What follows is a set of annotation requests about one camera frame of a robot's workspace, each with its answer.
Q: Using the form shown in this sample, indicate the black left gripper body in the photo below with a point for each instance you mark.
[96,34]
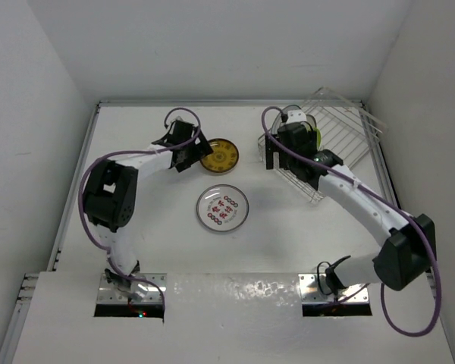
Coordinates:
[193,152]

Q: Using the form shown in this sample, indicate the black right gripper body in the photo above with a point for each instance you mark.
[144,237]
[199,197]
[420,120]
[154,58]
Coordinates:
[285,160]

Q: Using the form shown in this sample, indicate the lime green plate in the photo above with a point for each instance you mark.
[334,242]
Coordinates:
[318,138]

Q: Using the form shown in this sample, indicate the dark brown patterned plate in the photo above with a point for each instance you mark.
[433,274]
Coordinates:
[224,157]

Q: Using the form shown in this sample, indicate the white plate red characters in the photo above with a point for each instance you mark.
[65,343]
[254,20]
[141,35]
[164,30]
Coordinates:
[222,208]

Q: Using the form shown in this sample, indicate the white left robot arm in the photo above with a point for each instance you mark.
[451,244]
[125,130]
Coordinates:
[108,193]

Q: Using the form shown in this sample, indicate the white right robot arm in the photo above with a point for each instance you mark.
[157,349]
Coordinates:
[407,243]

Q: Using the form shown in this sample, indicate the white plate orange sunburst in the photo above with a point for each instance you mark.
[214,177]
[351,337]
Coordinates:
[310,123]

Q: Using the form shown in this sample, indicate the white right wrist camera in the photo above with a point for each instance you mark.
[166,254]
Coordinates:
[293,116]

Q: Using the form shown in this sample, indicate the metal wire dish rack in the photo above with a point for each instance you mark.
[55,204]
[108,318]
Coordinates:
[347,129]

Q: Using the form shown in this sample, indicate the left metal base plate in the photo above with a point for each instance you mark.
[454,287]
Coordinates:
[110,292]

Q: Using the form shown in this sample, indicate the metal base plate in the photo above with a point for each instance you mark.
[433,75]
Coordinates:
[310,294]
[110,292]

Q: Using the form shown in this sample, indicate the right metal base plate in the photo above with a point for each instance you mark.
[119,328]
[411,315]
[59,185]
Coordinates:
[310,294]

